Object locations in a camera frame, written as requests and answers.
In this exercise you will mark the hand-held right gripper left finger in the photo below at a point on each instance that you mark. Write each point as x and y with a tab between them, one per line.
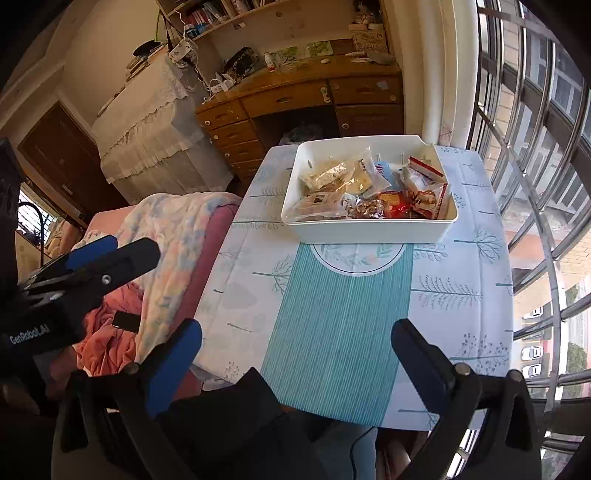
178	364

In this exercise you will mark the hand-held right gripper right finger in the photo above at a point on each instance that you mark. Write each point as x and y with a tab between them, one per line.
411	350

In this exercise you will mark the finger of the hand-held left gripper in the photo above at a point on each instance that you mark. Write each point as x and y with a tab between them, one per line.
129	261
92	251

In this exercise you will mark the white plastic bin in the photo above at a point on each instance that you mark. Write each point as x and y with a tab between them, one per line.
369	230

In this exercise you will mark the clear red nut packet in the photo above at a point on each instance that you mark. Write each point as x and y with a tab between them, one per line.
369	208

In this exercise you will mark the brown chocolate snack packet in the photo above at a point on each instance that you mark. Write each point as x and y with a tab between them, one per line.
429	201

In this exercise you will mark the orange biscuit packet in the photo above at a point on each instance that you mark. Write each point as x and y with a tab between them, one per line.
390	198

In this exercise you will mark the white triangular snack packet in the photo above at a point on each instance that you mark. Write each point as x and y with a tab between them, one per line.
413	182

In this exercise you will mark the orange bread packet dark label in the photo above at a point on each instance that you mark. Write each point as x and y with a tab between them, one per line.
316	205

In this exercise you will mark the blue snack packet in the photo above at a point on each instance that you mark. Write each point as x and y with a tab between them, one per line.
383	173

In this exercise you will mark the clear crumbly cake packet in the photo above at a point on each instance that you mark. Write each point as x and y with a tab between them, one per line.
323	173

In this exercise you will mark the pale floral blanket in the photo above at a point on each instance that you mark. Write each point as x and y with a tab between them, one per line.
180	240

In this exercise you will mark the small black rectangular device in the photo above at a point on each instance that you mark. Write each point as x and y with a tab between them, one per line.
125	321

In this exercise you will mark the salmon pink cloth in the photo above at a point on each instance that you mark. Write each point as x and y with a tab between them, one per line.
111	341

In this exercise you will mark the tree-print teal striped tablecloth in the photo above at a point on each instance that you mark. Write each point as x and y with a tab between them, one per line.
341	323

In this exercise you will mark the pink bed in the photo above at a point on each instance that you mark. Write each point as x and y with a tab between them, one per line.
207	267

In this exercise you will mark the person's black garment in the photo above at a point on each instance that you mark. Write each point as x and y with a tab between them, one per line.
249	424

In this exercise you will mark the brown wooden door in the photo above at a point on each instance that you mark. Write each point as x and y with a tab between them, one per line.
64	161

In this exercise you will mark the white parked car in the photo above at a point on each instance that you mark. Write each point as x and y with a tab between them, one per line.
531	370
531	353

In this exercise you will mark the person's blue jeans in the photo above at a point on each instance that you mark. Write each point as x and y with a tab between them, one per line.
346	454

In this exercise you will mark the lace cloth covered cabinet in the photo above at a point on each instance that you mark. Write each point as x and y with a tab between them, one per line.
147	138

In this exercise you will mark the white power strip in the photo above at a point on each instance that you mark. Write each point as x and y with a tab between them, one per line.
221	85

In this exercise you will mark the wooden desk with drawers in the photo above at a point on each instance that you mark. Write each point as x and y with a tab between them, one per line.
286	99

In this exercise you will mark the dark patterned tray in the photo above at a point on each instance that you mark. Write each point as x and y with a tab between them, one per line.
240	62

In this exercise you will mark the metal window grille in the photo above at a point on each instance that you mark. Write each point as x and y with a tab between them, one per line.
535	138

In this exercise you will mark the green printed box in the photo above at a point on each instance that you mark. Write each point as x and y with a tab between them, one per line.
286	57

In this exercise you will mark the row of books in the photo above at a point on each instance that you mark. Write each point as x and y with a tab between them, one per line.
217	11

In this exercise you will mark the wooden bookshelf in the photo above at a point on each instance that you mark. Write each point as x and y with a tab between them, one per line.
295	23

